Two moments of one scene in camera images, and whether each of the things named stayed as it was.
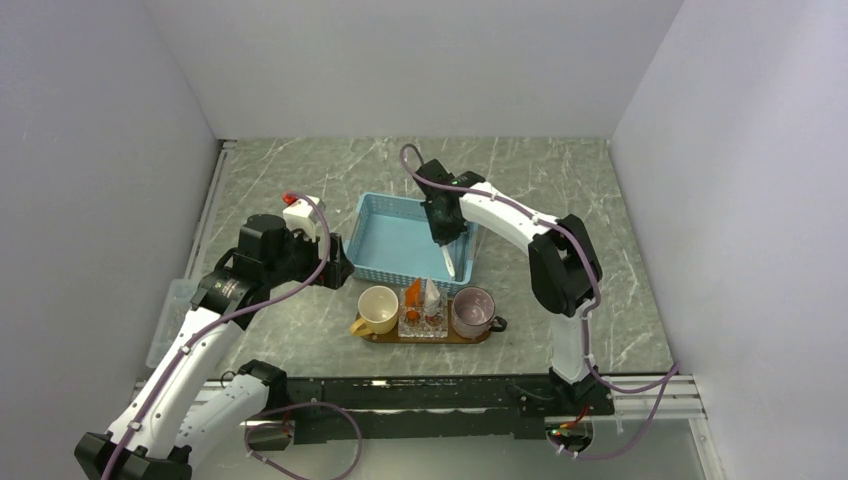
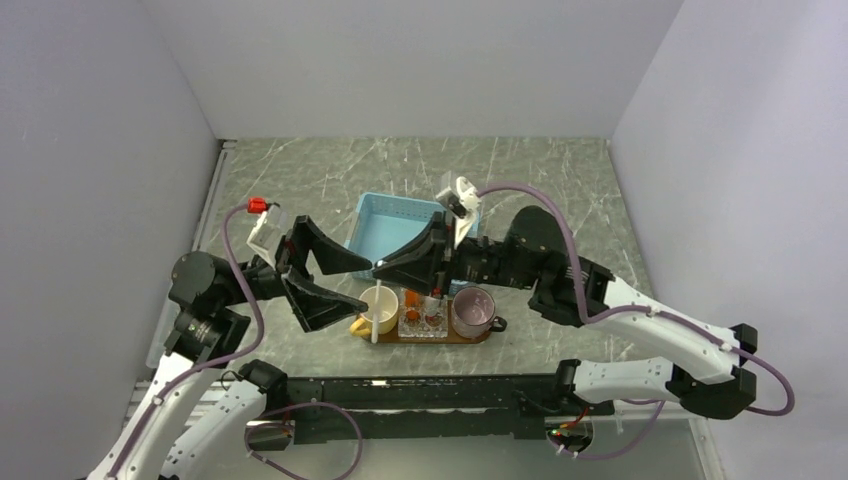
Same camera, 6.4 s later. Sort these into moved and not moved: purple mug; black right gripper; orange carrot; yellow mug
Moved: black right gripper
Not moved: yellow mug; orange carrot; purple mug
